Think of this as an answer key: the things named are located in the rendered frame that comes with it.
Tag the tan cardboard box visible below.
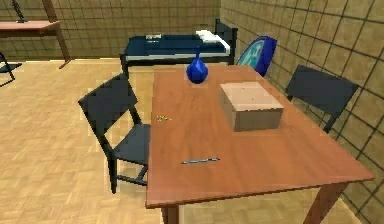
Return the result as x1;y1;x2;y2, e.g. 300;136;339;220
218;81;285;133

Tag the brown wooden table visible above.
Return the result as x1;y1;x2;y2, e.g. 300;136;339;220
145;64;376;224

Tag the dark blue bed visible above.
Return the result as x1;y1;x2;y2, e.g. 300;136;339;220
119;18;239;79

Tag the blue round disc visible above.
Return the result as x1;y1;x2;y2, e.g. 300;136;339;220
236;35;278;78

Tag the grey pen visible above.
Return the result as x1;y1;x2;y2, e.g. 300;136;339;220
180;157;221;165

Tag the white pillow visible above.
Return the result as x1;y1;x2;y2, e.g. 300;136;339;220
195;29;224;45

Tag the blue vase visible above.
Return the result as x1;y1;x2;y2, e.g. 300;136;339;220
185;45;209;85

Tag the black chair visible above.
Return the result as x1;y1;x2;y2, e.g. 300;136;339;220
285;64;360;135
0;51;23;88
77;72;152;195

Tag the pink wooden desk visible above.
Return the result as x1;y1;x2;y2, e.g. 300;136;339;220
0;0;72;70

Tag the black desk lamp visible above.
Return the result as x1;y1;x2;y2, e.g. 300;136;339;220
10;0;29;24

